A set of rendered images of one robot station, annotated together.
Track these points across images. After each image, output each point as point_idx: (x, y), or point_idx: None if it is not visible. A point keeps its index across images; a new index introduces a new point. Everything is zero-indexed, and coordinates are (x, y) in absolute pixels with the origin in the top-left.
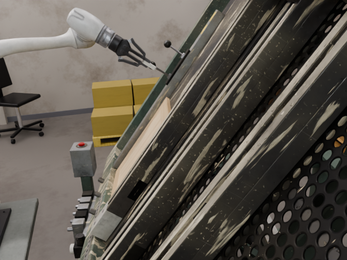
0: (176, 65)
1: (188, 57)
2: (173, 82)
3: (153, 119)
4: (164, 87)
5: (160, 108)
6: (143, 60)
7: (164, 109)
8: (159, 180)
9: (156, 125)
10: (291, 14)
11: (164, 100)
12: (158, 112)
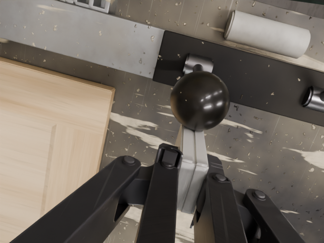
0: (266, 68)
1: None
2: None
3: (8, 112)
4: (136, 42)
5: (59, 112)
6: (194, 206)
7: (76, 188)
8: None
9: (19, 194)
10: None
11: (95, 112)
12: (44, 122)
